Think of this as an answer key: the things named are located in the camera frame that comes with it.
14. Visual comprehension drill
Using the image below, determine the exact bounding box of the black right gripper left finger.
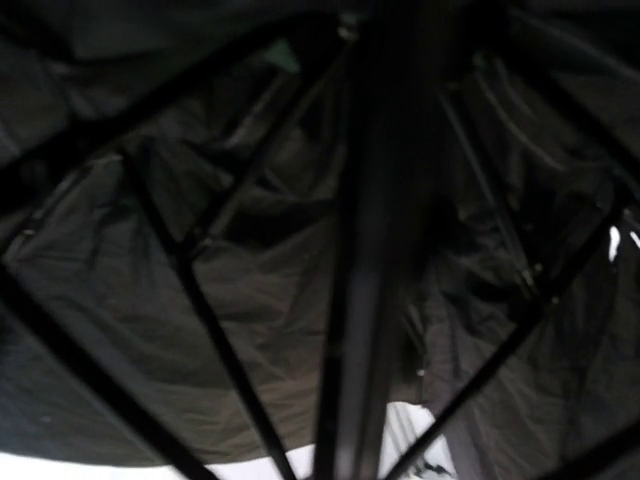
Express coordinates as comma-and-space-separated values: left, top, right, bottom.
0, 259, 221, 480

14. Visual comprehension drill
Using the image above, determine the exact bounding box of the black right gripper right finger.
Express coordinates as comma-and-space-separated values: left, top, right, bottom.
386, 199, 639, 479

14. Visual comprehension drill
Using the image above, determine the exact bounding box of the pink umbrella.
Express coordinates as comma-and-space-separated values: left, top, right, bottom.
1, 1, 639, 479

